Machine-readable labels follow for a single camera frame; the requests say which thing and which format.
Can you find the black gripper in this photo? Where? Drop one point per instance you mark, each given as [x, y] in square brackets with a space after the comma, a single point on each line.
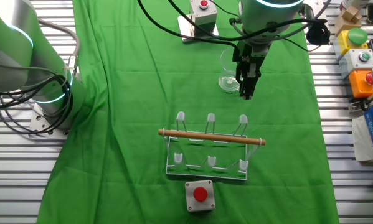
[250, 53]

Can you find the clear acrylic drying rack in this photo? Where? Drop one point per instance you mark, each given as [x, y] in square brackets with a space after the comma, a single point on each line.
[211, 137]

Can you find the yellow box green mushroom button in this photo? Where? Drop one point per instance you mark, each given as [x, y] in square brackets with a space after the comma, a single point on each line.
[345, 42]

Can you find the orange box red button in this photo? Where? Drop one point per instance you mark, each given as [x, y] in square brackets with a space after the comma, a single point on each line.
[359, 84]

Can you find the grey box green button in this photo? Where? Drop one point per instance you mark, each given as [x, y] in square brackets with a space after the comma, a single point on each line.
[357, 60]

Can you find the wooden block puzzle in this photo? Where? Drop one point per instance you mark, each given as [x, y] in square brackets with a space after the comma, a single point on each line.
[348, 18]

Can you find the green cloth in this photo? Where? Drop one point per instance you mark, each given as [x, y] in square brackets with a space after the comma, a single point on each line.
[127, 93]

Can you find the grey red-button box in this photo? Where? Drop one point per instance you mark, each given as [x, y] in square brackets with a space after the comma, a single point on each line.
[200, 194]

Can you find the white bottle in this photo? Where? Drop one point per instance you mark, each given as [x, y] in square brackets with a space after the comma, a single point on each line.
[354, 3]

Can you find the black camera plug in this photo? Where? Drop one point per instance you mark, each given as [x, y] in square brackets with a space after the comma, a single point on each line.
[318, 34]

